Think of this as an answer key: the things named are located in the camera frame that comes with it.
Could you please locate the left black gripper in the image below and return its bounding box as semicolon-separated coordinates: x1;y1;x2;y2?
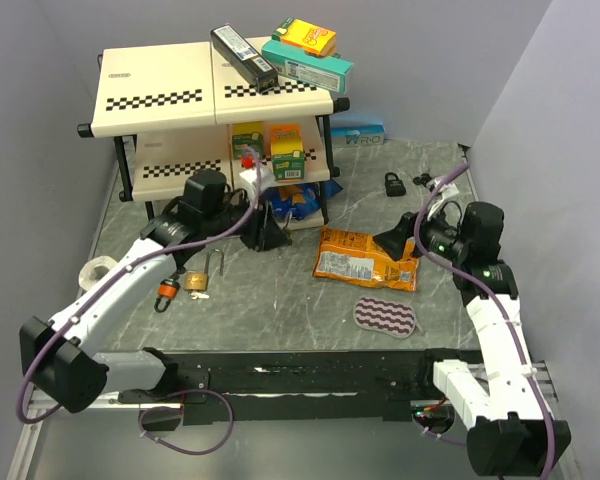
203;189;292;251

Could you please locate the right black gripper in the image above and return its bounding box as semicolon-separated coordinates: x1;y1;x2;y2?
371;200;469;264

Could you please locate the black Kaijing padlock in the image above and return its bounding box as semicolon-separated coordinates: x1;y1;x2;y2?
384;172;406;198

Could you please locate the black key bunch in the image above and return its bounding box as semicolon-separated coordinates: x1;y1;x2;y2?
411;172;436;191

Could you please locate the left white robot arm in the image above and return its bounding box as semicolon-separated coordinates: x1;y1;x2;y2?
19;166;290;413

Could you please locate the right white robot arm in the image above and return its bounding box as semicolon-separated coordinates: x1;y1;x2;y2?
373;201;571;479

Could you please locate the silver key on table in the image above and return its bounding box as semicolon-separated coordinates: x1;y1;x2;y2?
190;291;210;300

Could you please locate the blue chip bag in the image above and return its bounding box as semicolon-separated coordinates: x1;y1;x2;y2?
267;180;343;221

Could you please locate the orange kettle chip bag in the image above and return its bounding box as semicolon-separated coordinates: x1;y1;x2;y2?
312;226;419;292

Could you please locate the purple wavy sponge pad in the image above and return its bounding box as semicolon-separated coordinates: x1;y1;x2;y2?
353;296;424;339

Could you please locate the green yellow box right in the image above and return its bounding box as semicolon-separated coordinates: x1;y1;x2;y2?
270;124;305;182

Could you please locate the green yellow box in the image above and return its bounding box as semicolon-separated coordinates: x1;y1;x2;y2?
231;121;265;160
270;124;305;182

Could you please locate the large brass long-shackle padlock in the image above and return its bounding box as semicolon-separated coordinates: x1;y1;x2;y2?
183;249;225;294

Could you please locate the green yellow box left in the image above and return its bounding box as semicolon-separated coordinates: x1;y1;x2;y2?
231;121;265;160

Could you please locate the blue white toothpaste box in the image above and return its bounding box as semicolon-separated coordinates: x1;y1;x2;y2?
331;124;385;148

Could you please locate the orange black padlock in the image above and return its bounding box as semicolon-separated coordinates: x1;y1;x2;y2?
154;278;181;313

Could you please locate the beige checkered three-tier shelf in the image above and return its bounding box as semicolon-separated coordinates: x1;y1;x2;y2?
77;41;350;217

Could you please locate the teal toothpaste box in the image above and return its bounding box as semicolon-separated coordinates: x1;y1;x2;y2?
261;40;354;94

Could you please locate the clear tape roll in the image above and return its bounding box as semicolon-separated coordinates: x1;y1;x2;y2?
78;255;117;292

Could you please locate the long black box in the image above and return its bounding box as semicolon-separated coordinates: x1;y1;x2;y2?
210;25;279;93

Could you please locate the orange yellow snack box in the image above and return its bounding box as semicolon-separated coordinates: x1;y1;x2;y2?
271;17;337;57

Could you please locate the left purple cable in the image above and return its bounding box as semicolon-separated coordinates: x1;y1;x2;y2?
15;147;264;455

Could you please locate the purple cable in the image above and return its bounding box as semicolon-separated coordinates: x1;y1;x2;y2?
413;162;556;480
15;147;264;455

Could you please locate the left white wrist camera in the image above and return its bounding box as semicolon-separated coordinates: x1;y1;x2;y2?
236;159;276;201

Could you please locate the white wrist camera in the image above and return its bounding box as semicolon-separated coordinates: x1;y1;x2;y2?
236;159;276;201
427;176;459;200

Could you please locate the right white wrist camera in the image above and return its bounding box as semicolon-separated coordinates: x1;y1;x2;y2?
427;176;459;200

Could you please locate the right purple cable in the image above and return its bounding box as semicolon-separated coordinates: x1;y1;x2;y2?
413;162;556;480

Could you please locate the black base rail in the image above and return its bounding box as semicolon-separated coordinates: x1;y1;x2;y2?
110;348;486;427

